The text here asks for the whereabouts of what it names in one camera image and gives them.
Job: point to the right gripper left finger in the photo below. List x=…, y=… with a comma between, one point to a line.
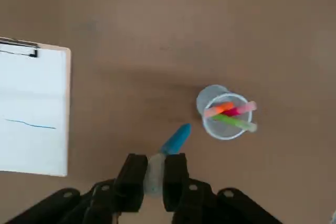
x=131, y=182

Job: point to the blue highlighter pen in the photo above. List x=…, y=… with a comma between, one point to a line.
x=177, y=138

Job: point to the green highlighter pen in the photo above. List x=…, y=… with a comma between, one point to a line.
x=233, y=122

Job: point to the white paper sheet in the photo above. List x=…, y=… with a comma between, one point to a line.
x=31, y=90

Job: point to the translucent pen cup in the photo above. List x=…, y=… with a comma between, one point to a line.
x=207, y=95

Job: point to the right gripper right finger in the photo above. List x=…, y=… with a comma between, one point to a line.
x=176, y=182

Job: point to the tan clipboard with metal clip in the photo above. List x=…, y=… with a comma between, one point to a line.
x=68, y=103

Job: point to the orange highlighter pen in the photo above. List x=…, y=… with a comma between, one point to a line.
x=223, y=107

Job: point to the pink highlighter pen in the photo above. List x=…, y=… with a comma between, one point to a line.
x=244, y=108

